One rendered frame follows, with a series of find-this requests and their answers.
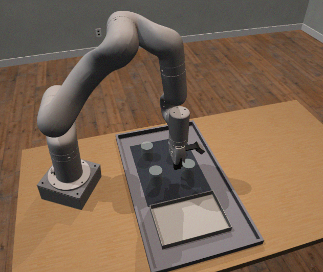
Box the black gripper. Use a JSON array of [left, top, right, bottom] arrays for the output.
[[169, 143, 185, 170]]

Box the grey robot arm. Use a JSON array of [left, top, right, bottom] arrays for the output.
[[37, 11, 205, 191]]

